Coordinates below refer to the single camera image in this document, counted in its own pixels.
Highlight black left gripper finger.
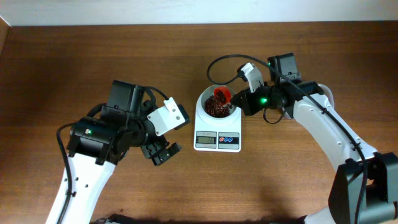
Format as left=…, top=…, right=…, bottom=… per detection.
left=141, top=142, right=162, bottom=159
left=151, top=142, right=182, bottom=166

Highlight red plastic scoop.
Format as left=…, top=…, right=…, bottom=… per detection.
left=213, top=86, right=232, bottom=105

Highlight white digital kitchen scale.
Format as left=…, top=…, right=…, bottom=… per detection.
left=193, top=95, right=243, bottom=152

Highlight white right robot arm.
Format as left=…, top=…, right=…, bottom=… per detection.
left=231, top=54, right=397, bottom=223

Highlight white round bowl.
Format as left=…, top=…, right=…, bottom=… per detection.
left=199, top=85, right=236, bottom=119

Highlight red beans in bowl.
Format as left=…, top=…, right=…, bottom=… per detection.
left=205, top=95, right=232, bottom=118

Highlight clear plastic food container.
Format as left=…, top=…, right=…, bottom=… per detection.
left=319, top=84, right=335, bottom=108

